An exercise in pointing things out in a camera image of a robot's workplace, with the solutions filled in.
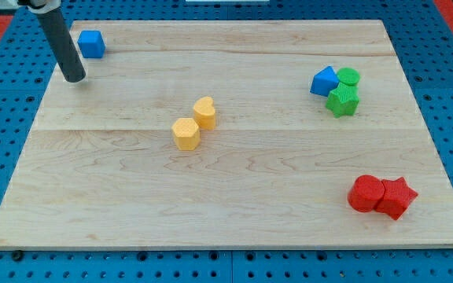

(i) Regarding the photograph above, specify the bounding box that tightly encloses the blue cube block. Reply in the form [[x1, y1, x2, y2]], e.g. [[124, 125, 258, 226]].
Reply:
[[77, 30, 105, 58]]

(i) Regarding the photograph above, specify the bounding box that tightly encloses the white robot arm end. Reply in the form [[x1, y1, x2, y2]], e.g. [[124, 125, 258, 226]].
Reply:
[[7, 0, 61, 14]]

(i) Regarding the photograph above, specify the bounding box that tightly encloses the yellow heart block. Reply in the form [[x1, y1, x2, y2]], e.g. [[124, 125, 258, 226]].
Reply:
[[193, 96, 216, 130]]

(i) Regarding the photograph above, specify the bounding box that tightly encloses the yellow hexagon block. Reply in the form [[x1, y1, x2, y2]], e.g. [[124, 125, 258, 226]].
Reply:
[[171, 118, 201, 151]]

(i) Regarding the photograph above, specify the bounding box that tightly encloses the light wooden board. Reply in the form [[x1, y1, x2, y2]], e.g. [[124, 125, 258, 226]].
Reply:
[[0, 20, 453, 251]]

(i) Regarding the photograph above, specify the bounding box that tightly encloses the blue triangular prism block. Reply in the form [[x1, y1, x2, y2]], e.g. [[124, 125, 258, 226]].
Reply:
[[309, 66, 339, 97]]

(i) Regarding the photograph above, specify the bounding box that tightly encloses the green star block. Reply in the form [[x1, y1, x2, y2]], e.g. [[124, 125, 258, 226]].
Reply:
[[326, 83, 360, 118]]

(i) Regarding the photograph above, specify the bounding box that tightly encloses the green cylinder block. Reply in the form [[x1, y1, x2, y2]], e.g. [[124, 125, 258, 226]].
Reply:
[[337, 68, 361, 86]]

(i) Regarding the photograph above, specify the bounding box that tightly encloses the red cylinder block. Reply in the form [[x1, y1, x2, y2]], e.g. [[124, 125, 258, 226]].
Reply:
[[348, 175, 385, 212]]

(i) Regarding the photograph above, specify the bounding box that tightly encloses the red star block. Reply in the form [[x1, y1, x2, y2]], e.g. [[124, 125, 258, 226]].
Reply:
[[374, 177, 418, 221]]

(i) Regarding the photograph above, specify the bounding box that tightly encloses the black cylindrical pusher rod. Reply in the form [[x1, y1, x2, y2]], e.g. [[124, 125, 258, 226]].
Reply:
[[36, 7, 86, 83]]

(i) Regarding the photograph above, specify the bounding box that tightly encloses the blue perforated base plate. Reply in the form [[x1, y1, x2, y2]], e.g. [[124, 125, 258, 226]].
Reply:
[[0, 1, 453, 282]]

